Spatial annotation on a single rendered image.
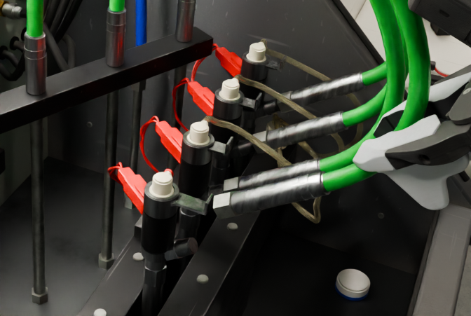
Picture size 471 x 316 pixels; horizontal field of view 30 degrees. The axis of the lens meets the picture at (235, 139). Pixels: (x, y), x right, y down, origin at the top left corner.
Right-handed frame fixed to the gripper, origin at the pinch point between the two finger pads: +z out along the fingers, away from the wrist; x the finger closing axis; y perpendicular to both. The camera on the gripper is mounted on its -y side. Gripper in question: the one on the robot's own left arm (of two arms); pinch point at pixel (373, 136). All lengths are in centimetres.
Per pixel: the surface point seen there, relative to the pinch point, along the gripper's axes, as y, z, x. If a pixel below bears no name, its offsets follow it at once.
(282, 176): 2.1, 14.5, 2.6
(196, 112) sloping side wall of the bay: -1.2, 41.3, 18.9
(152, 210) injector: -3.5, 17.4, -7.5
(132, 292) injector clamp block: 2.6, 26.7, -9.3
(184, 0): -13.4, 25.8, 15.4
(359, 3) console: 6, 44, 56
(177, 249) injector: 0.7, 19.0, -7.2
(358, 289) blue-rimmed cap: 24.7, 32.1, 14.4
